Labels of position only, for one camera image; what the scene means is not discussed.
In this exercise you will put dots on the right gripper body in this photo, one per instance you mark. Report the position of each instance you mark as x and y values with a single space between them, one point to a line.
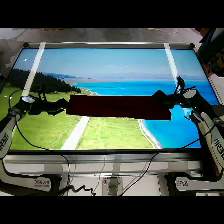
165 98

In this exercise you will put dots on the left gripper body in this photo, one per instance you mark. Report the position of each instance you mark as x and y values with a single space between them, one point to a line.
60 106

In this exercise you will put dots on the dark red garment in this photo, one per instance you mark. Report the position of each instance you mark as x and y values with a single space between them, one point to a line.
120 107

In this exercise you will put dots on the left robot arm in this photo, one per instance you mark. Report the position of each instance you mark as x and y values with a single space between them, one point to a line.
6 133

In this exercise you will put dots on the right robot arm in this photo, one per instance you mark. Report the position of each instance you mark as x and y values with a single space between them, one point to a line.
213 140

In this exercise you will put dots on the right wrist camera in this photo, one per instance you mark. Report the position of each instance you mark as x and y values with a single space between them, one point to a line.
181 85

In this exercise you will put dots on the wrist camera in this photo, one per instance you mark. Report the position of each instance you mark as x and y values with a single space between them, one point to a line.
181 85
42 93

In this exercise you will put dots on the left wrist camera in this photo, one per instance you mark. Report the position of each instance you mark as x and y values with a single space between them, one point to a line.
42 93

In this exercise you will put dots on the silver frame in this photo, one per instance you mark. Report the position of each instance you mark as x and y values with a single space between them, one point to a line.
100 166

